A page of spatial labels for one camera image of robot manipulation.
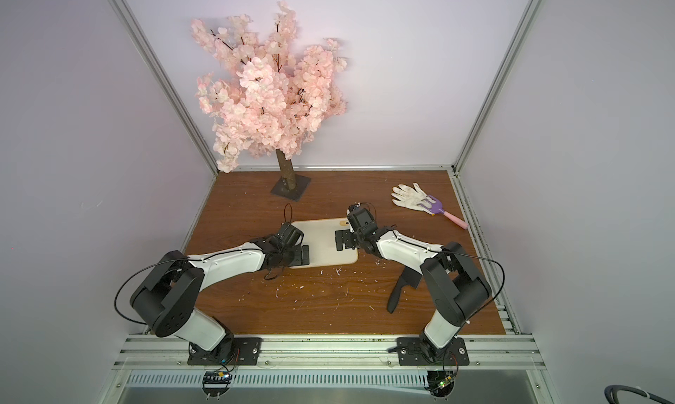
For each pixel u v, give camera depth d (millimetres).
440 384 694
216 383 722
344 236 812
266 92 578
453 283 455
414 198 1098
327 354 739
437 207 1052
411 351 715
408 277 867
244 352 728
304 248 856
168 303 444
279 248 688
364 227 700
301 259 816
